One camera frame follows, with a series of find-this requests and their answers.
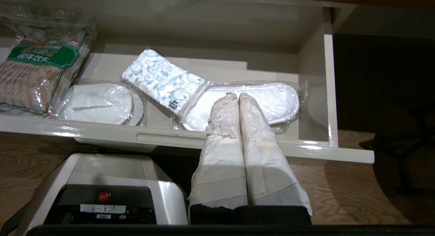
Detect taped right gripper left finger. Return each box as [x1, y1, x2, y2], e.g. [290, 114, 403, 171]
[188, 92, 248, 210]

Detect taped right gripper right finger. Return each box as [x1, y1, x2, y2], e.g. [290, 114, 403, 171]
[239, 92, 313, 216]

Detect white tissue pack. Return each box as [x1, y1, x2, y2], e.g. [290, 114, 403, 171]
[121, 48, 208, 111]

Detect glossy beige drawer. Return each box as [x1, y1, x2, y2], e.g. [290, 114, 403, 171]
[0, 0, 375, 164]

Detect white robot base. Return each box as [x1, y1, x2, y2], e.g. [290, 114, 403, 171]
[0, 153, 189, 235]

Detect white slippers in plastic bag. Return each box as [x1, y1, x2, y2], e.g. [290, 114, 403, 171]
[172, 80, 308, 134]
[53, 79, 146, 127]

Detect white handwritten label sticker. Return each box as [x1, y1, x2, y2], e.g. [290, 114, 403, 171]
[80, 204, 127, 214]

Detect black chair base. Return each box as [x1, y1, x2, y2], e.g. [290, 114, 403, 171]
[359, 103, 435, 196]

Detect green labelled drink powder bag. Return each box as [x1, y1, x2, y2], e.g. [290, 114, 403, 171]
[0, 5, 97, 118]

